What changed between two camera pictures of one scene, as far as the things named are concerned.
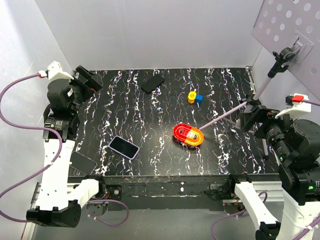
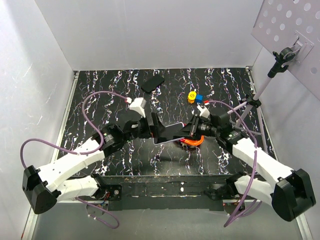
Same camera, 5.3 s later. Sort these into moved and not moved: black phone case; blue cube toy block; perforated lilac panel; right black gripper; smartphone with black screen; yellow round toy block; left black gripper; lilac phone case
Moved: left black gripper; lilac phone case; right black gripper; smartphone with black screen
Not moved: black phone case; blue cube toy block; yellow round toy block; perforated lilac panel
